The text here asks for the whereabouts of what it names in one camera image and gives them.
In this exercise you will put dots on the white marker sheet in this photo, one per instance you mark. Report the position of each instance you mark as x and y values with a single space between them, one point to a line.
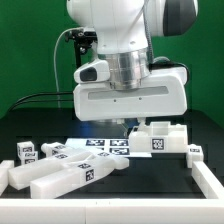
113 146

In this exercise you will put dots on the white right barrier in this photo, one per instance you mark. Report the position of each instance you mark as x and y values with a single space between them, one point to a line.
207 181

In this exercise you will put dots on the white barrier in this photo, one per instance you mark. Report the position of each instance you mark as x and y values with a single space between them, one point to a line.
207 181
5 166
112 211

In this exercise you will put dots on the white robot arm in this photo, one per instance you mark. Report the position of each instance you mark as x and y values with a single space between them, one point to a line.
124 80

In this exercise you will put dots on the white front barrier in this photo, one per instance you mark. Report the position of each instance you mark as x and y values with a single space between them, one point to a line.
112 211

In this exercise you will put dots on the white cube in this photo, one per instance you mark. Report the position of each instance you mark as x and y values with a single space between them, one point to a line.
194 153
28 157
27 146

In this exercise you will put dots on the white cube front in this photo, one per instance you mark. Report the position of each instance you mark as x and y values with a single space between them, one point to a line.
28 157

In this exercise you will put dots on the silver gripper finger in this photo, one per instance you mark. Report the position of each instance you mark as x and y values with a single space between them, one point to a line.
123 126
142 121

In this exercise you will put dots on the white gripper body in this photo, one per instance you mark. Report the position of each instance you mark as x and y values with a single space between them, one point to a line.
161 93

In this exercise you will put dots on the white left barrier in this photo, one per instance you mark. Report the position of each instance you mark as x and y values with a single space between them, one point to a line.
5 166

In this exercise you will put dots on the white chair side frame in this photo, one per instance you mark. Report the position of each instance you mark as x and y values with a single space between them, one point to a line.
65 172

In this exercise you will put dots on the white chair seat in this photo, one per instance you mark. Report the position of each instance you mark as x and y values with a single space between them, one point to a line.
158 137

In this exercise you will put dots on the black camera on stand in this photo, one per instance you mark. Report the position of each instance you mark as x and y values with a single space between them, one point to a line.
80 34

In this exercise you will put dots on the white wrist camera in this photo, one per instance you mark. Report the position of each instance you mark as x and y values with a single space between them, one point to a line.
96 71

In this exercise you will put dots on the black camera stand pole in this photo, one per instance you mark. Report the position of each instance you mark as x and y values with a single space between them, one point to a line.
79 51

